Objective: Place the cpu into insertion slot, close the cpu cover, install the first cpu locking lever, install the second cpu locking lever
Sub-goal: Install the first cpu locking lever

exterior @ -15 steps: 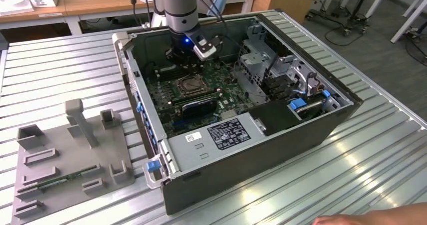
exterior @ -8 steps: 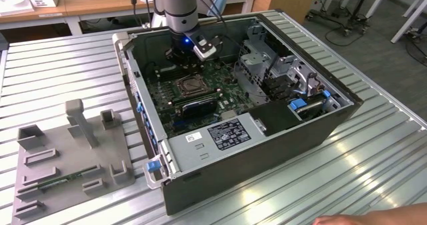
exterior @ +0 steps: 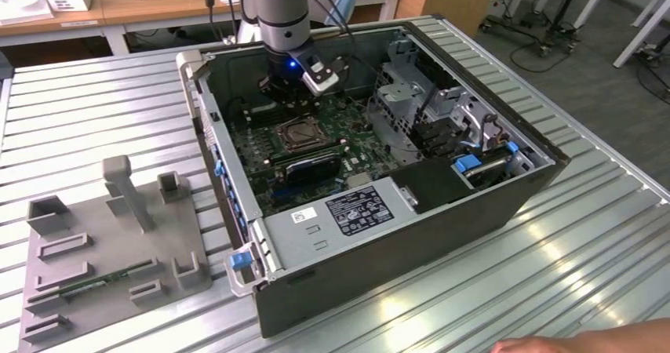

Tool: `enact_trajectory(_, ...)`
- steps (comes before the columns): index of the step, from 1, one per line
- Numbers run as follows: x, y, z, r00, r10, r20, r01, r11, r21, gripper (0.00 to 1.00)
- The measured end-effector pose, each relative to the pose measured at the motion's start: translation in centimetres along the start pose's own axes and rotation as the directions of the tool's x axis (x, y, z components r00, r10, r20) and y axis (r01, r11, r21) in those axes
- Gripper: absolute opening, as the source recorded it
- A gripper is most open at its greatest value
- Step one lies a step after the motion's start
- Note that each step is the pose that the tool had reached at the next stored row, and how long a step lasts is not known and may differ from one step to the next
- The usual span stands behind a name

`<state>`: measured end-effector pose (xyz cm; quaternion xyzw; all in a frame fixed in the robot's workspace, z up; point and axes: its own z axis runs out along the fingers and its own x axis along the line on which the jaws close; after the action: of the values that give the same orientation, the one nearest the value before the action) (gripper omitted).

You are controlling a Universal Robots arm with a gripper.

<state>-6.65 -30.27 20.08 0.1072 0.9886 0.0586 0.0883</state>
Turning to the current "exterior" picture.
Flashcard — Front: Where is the wooden cabinet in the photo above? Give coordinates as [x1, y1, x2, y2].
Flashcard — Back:
[406, 0, 502, 38]

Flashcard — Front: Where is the green motherboard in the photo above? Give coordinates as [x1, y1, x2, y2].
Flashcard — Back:
[229, 96, 420, 217]

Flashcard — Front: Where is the green RAM stick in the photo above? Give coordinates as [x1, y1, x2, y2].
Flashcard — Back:
[56, 260, 153, 297]

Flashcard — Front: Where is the wooden desk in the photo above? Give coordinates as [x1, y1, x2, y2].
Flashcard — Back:
[0, 0, 407, 48]

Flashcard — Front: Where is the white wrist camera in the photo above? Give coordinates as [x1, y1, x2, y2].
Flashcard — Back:
[299, 50, 340, 95]

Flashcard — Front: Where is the open black PC case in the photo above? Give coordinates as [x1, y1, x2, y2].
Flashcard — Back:
[175, 15, 571, 339]

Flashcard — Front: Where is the metal socket cover frame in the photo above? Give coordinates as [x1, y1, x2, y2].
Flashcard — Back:
[276, 118, 333, 153]

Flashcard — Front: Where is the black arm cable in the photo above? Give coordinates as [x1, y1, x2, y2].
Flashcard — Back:
[204, 0, 219, 36]

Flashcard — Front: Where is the blue card retainer strip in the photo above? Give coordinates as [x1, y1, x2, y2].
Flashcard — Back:
[211, 144, 248, 248]

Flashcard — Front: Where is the black graphics card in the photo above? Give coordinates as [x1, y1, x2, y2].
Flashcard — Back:
[271, 148, 344, 187]

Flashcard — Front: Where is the CPU socket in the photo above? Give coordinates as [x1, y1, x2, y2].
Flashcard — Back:
[275, 116, 336, 154]

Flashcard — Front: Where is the grey power supply unit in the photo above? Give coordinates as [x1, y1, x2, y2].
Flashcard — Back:
[255, 178, 420, 271]

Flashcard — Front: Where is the grey parts rack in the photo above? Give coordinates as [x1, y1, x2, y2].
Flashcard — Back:
[17, 155, 215, 350]

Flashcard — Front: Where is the white table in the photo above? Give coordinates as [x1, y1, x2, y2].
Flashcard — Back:
[610, 0, 670, 70]

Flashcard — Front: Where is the CPU with silver top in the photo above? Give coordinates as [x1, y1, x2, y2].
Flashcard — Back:
[285, 122, 324, 146]

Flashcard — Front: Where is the white flat box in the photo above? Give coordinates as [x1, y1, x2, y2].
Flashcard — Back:
[0, 0, 53, 27]

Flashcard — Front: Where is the hard disk in blue carrier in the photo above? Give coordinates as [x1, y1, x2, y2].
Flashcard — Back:
[450, 153, 512, 189]

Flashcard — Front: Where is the silver metal drive cage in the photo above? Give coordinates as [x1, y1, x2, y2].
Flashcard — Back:
[366, 35, 546, 181]

